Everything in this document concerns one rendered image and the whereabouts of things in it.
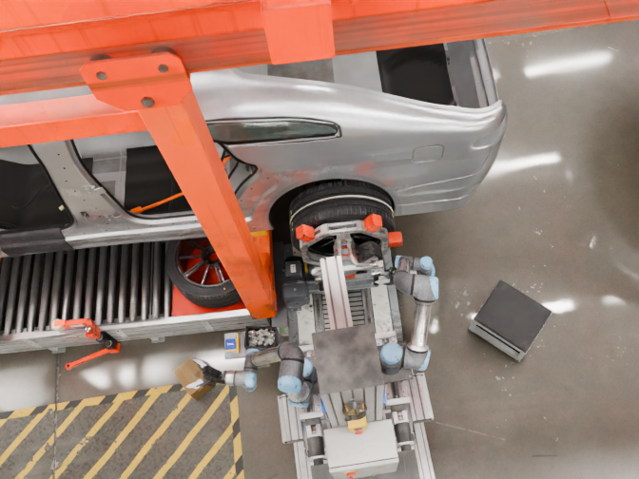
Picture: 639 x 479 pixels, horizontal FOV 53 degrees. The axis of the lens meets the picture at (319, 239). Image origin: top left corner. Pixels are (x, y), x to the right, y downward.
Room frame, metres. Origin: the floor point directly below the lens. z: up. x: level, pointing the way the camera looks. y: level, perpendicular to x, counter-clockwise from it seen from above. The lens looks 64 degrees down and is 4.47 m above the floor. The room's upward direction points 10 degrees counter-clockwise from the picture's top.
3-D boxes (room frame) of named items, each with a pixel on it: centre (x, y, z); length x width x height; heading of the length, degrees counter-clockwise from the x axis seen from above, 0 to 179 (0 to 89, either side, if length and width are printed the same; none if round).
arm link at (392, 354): (0.89, -0.28, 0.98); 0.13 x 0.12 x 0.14; 70
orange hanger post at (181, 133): (1.48, 0.44, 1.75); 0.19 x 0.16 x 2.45; 85
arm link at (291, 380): (0.77, 0.26, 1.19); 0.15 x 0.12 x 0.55; 164
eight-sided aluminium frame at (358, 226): (1.66, -0.15, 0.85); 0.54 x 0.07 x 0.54; 85
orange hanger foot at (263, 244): (1.82, 0.41, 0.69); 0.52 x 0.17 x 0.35; 175
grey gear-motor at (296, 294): (1.74, 0.22, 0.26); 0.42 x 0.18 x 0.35; 175
